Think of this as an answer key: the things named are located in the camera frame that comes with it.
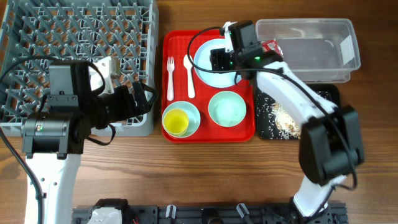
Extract yellow plastic cup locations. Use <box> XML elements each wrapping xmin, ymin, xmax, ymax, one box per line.
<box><xmin>163</xmin><ymin>109</ymin><xmax>189</xmax><ymax>136</ymax></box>

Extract mint green bowl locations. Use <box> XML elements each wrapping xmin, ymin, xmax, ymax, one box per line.
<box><xmin>208</xmin><ymin>91</ymin><xmax>247</xmax><ymax>128</ymax></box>

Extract red snack wrapper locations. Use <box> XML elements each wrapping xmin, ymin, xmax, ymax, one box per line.
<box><xmin>262</xmin><ymin>39</ymin><xmax>283</xmax><ymax>57</ymax></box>

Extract white rice pile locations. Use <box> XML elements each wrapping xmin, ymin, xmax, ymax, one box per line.
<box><xmin>257</xmin><ymin>91</ymin><xmax>330</xmax><ymax>140</ymax></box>

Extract brown food scraps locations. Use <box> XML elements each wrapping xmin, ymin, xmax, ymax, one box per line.
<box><xmin>272</xmin><ymin>103</ymin><xmax>301</xmax><ymax>139</ymax></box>

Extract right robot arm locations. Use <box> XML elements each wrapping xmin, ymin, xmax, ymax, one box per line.
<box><xmin>210</xmin><ymin>48</ymin><xmax>365</xmax><ymax>222</ymax></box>

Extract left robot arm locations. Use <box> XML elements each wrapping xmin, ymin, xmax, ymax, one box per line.
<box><xmin>21</xmin><ymin>60</ymin><xmax>158</xmax><ymax>223</ymax></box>

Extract black waste tray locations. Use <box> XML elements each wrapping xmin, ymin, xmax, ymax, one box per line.
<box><xmin>254</xmin><ymin>84</ymin><xmax>340</xmax><ymax>140</ymax></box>

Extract grey dishwasher rack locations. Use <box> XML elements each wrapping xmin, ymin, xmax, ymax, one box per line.
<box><xmin>1</xmin><ymin>0</ymin><xmax>159</xmax><ymax>136</ymax></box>

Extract light blue plate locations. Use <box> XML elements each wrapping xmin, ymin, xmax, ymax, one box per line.
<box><xmin>193</xmin><ymin>39</ymin><xmax>250</xmax><ymax>88</ymax></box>

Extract white plastic spoon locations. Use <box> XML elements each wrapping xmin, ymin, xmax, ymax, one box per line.
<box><xmin>183</xmin><ymin>55</ymin><xmax>195</xmax><ymax>98</ymax></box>

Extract white plastic fork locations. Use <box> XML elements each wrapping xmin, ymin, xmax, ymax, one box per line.
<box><xmin>167</xmin><ymin>57</ymin><xmax>175</xmax><ymax>101</ymax></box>

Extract light blue bowl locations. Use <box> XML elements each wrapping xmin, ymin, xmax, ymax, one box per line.
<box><xmin>162</xmin><ymin>101</ymin><xmax>201</xmax><ymax>138</ymax></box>

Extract red plastic tray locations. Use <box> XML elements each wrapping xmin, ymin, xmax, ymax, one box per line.
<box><xmin>161</xmin><ymin>30</ymin><xmax>256</xmax><ymax>143</ymax></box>

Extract clear plastic bin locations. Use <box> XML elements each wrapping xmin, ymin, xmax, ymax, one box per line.
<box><xmin>256</xmin><ymin>18</ymin><xmax>361</xmax><ymax>83</ymax></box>

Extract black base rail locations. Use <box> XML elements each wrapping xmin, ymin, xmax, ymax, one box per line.
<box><xmin>72</xmin><ymin>198</ymin><xmax>346</xmax><ymax>224</ymax></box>

